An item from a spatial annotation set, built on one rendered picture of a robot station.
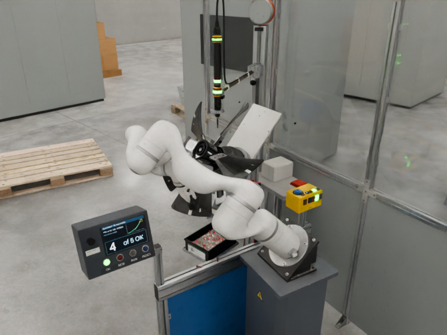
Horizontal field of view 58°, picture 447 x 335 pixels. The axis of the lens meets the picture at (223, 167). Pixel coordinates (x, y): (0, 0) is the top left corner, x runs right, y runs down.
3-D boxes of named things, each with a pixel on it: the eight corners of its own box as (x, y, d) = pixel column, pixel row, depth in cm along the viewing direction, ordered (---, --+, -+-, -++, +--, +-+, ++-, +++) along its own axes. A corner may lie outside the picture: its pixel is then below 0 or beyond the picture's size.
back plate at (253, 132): (184, 189, 259) (183, 189, 258) (241, 99, 259) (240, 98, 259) (231, 227, 219) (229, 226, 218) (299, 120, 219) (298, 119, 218)
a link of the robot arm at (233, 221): (283, 221, 156) (248, 192, 141) (256, 261, 154) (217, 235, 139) (264, 209, 165) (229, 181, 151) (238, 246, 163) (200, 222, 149)
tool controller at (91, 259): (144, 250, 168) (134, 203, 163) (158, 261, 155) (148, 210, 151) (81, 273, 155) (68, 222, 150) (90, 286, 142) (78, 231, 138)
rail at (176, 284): (304, 232, 222) (306, 221, 219) (310, 236, 219) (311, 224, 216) (154, 297, 177) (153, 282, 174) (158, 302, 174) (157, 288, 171)
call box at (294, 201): (307, 199, 218) (308, 182, 214) (320, 207, 210) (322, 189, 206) (285, 208, 210) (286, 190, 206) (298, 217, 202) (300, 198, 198)
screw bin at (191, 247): (213, 231, 218) (213, 221, 215) (237, 243, 208) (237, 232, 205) (183, 250, 203) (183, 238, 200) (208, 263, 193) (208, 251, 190)
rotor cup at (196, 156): (209, 149, 232) (193, 138, 224) (227, 145, 223) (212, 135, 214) (203, 171, 227) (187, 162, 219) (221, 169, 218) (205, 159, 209)
